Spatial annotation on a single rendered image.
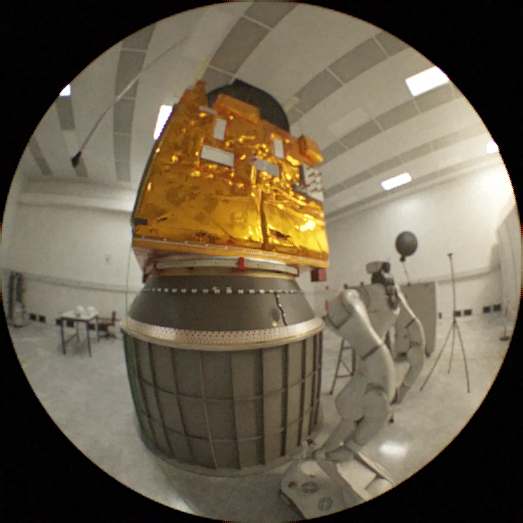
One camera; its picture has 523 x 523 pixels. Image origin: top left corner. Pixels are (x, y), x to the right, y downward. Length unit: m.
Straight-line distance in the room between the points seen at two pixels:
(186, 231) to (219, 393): 1.09
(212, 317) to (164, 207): 0.81
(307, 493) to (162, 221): 1.85
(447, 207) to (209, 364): 8.54
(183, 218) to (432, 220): 8.18
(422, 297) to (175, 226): 4.05
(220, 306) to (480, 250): 8.19
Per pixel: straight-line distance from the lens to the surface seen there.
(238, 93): 3.27
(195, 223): 1.34
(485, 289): 8.27
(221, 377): 1.22
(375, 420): 0.60
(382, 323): 0.73
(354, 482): 1.20
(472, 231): 8.36
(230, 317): 1.20
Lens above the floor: 1.44
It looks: 11 degrees up
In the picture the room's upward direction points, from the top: 1 degrees counter-clockwise
